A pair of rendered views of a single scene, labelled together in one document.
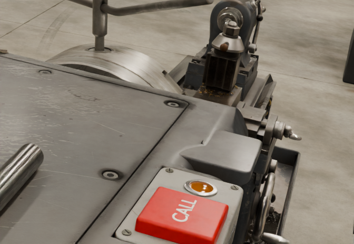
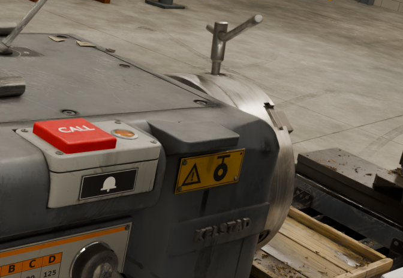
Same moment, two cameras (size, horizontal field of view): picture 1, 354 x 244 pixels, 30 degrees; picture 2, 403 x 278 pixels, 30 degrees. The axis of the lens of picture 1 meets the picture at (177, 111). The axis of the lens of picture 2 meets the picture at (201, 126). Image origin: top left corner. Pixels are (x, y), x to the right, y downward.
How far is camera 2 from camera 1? 0.48 m
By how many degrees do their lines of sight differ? 29
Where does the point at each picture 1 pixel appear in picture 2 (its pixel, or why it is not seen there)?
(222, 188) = (143, 139)
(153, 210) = (51, 122)
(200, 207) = (91, 132)
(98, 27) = (213, 52)
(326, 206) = not seen: outside the picture
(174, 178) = (113, 125)
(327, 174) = not seen: outside the picture
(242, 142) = (217, 131)
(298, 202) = not seen: outside the picture
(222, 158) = (179, 131)
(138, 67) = (235, 91)
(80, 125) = (95, 90)
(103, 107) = (134, 89)
